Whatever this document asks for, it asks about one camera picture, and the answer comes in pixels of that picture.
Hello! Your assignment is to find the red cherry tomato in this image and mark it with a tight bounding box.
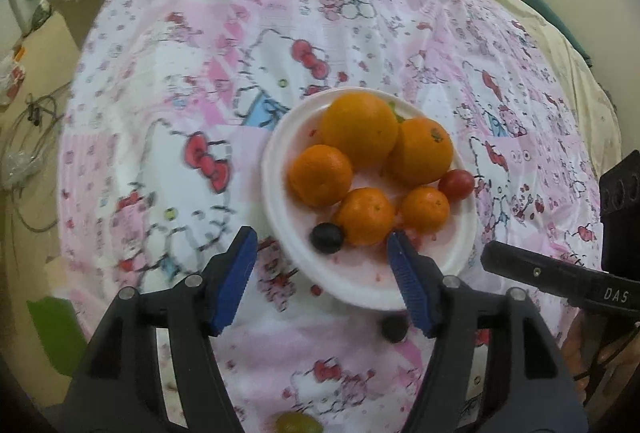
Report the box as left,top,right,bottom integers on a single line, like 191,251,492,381
437,168,475,203

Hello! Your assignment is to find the dark purple grape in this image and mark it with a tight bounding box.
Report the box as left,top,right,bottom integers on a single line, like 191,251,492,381
309,222,345,255
378,314,410,344

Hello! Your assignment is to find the small mandarin orange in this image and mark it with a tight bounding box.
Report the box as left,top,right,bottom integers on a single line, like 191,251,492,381
288,145,354,208

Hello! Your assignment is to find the green box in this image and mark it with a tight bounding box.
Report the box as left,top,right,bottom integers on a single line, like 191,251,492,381
27,297,87,377

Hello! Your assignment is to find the green grape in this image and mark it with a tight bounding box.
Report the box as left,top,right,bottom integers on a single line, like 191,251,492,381
273,411,323,433

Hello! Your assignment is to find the large orange right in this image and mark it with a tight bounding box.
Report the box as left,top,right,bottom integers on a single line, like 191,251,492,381
387,118,454,187

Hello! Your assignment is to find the large orange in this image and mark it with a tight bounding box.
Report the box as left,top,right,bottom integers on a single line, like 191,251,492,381
387,118,454,187
320,92,399,170

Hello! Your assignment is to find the cream quilt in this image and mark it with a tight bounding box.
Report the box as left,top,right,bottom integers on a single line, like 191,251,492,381
495,0,622,177

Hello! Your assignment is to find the large orange left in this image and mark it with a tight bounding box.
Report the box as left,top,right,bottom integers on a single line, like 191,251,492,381
320,92,399,170

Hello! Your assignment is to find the Hello Kitty pink bedsheet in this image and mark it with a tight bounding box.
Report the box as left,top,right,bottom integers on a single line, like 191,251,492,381
58,0,620,432

